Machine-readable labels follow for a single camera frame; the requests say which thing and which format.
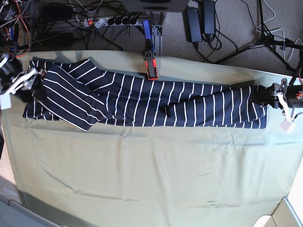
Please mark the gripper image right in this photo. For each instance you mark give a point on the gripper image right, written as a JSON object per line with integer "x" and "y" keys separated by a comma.
{"x": 291, "y": 94}

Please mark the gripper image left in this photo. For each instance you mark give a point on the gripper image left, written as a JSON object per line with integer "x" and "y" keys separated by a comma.
{"x": 27, "y": 82}

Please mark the navy white striped T-shirt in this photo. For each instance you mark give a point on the navy white striped T-shirt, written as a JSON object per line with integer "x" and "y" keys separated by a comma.
{"x": 83, "y": 95}

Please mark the black tripod stand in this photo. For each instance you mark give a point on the black tripod stand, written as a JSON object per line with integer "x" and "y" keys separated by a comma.
{"x": 267, "y": 39}

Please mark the black power adapter right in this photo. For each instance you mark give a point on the black power adapter right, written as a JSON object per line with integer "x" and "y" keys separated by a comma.
{"x": 208, "y": 19}

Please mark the black power adapter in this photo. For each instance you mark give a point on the black power adapter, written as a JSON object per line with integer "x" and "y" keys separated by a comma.
{"x": 208, "y": 19}
{"x": 192, "y": 25}

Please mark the black power adapter left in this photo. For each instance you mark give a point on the black power adapter left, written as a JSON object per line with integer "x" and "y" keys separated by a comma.
{"x": 192, "y": 25}

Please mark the grey power strip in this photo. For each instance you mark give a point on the grey power strip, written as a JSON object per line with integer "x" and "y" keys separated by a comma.
{"x": 101, "y": 22}

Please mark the blue orange centre clamp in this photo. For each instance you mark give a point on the blue orange centre clamp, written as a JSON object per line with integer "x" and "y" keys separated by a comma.
{"x": 148, "y": 53}

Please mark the light green table cloth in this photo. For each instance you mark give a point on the light green table cloth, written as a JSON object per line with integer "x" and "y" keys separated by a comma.
{"x": 113, "y": 176}

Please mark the black box under table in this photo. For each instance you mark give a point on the black box under table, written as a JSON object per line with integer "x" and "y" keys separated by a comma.
{"x": 155, "y": 5}

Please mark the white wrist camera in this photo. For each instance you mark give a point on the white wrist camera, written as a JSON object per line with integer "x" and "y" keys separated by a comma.
{"x": 287, "y": 126}
{"x": 5, "y": 101}

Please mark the aluminium profile post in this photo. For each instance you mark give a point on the aluminium profile post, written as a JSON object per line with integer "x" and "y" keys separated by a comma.
{"x": 156, "y": 20}

